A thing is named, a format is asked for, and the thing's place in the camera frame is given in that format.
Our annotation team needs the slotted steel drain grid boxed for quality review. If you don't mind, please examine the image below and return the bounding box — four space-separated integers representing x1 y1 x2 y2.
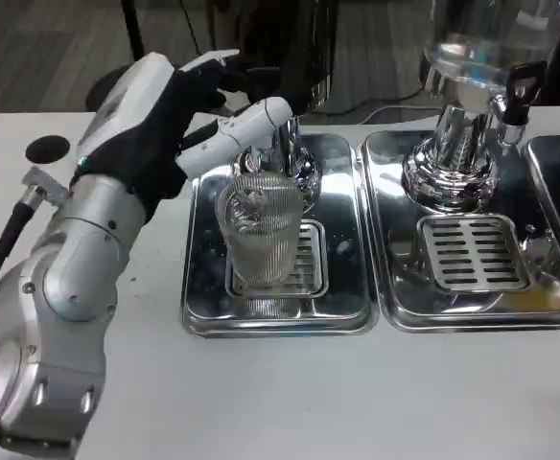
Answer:
418 214 533 292
224 219 329 298

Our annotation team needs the clear drink dispenser with tap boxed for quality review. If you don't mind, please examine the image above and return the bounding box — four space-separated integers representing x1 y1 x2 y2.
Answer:
401 0 560 212

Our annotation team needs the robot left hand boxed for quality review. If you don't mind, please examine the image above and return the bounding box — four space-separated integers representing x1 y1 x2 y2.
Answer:
68 49 294 224

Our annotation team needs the dark drink dispenser with tap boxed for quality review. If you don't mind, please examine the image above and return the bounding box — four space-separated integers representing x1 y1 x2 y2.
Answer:
231 0 341 212

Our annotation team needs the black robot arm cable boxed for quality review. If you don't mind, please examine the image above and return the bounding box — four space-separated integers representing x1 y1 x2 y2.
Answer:
0 167 82 336

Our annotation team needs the black round table grommet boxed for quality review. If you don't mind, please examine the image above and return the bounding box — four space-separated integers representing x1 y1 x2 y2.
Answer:
24 136 70 164

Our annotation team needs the clear ribbed glass cup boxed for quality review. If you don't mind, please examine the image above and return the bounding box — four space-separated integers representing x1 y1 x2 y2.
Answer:
215 174 305 298

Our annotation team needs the black floor stand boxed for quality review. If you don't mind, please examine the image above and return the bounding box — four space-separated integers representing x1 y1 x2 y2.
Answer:
86 0 147 112

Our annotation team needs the white floor cable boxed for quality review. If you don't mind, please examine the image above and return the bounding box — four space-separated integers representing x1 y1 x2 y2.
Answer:
363 104 442 125

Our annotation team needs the thin black floor cable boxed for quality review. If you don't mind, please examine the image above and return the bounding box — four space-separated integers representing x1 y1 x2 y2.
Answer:
178 0 205 55

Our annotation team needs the steel drip tray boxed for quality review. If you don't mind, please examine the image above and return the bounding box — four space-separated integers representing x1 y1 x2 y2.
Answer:
524 135 560 327
360 129 560 332
180 132 381 336

